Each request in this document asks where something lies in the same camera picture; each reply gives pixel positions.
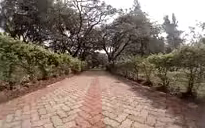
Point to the grass lawn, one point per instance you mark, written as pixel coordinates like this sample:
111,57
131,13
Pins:
176,83

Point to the row of trees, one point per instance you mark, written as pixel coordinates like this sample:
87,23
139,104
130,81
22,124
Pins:
100,30

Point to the long green hedge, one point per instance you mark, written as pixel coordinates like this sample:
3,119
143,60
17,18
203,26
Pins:
26,61

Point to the row of green bushes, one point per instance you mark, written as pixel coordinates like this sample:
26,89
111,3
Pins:
170,65

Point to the bare soil strip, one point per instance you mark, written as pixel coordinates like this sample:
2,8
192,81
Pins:
186,106
26,88

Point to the red brick path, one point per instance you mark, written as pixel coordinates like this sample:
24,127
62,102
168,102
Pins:
93,103

